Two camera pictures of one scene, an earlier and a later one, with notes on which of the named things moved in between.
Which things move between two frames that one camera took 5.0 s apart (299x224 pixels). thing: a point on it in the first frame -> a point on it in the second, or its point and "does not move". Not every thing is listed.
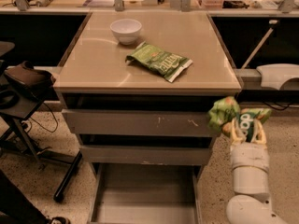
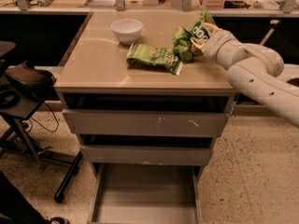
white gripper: [249, 155] -> [216, 46]
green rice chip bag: [223, 110] -> [184, 49]
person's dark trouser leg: [16, 205] does not move
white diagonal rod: [271, 21] does not move
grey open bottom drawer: [146, 193] does not move
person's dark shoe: [60, 220] does not move
